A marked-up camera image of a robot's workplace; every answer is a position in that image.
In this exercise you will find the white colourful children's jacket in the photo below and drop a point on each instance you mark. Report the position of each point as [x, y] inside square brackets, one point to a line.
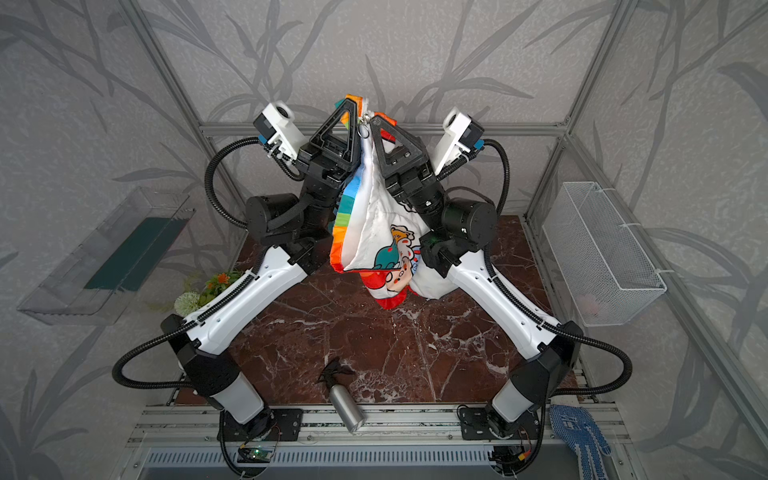
[377, 237]

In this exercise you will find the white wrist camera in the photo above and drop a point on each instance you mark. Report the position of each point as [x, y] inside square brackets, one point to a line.
[278, 132]
[462, 135]

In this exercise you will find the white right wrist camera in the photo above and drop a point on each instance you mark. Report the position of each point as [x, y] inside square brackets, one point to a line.
[462, 135]

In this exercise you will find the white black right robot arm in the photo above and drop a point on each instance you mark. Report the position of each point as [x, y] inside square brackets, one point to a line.
[457, 247]

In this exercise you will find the silver spray bottle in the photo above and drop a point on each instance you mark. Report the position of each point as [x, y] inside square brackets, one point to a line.
[344, 404]

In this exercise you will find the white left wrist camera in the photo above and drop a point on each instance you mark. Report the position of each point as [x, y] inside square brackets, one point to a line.
[278, 132]

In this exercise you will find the white wire mesh basket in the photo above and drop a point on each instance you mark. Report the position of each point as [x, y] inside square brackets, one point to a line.
[609, 276]

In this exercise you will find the blue white work glove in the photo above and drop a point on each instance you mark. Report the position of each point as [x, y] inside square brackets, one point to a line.
[578, 430]

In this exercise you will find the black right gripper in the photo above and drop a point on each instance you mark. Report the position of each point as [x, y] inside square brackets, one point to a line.
[411, 177]

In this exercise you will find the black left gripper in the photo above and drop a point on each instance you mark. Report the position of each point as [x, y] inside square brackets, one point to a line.
[327, 163]

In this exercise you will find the clear plastic wall shelf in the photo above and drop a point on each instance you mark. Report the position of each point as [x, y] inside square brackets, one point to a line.
[96, 283]

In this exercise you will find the small potted flower plant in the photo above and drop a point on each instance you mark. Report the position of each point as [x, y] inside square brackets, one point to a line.
[197, 293]

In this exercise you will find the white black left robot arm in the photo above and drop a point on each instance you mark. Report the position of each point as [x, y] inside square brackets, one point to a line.
[296, 232]

